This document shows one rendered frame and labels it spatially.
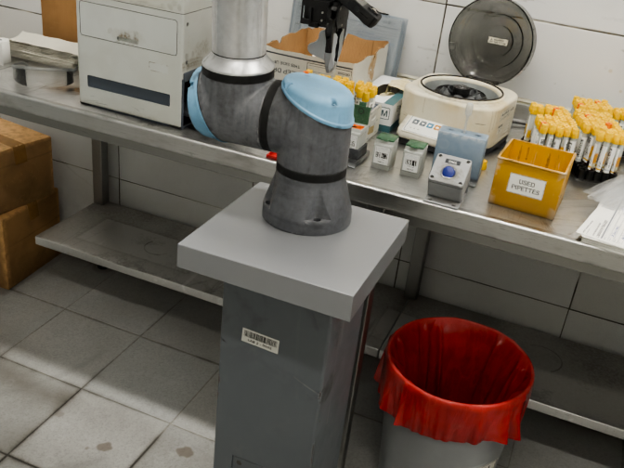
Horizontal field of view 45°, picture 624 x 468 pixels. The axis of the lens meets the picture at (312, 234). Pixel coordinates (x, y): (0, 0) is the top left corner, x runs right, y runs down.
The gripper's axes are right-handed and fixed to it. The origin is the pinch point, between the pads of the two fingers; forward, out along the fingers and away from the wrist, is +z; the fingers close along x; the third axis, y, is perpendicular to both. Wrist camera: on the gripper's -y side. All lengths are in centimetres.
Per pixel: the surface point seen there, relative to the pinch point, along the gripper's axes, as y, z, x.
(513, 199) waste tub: -44.2, 15.2, 10.2
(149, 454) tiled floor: 29, 105, 26
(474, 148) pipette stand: -33.7, 9.7, 2.4
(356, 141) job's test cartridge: -9.8, 12.4, 7.7
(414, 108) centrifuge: -15.8, 10.2, -16.0
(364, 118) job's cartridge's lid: -9.4, 8.8, 2.7
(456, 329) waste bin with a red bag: -37, 63, -12
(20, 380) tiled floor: 78, 105, 18
